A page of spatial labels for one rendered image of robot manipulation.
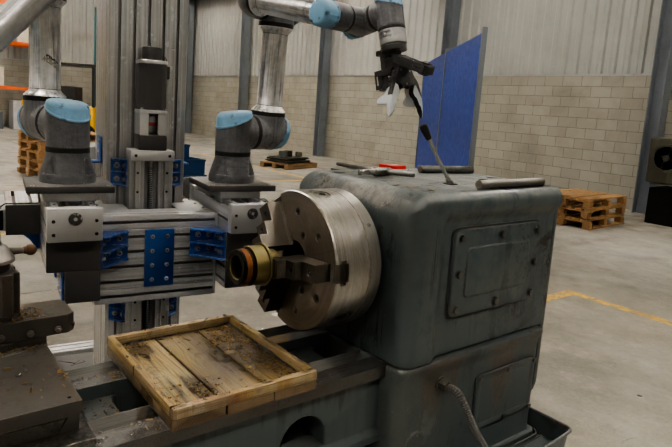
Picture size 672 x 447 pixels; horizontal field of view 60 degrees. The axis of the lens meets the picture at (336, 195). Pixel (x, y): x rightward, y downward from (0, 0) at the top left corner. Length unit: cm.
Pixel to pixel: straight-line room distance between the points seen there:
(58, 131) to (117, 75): 32
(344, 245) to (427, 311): 25
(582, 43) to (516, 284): 1109
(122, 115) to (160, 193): 27
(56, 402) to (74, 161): 93
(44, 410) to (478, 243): 94
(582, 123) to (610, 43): 154
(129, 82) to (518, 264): 129
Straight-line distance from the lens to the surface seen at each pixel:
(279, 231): 129
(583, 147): 1221
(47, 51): 191
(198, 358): 129
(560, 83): 1255
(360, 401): 136
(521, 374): 172
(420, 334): 131
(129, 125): 198
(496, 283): 150
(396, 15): 164
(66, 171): 177
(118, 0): 201
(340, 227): 120
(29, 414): 97
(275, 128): 197
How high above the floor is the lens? 142
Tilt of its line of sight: 8 degrees down
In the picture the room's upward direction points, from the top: 4 degrees clockwise
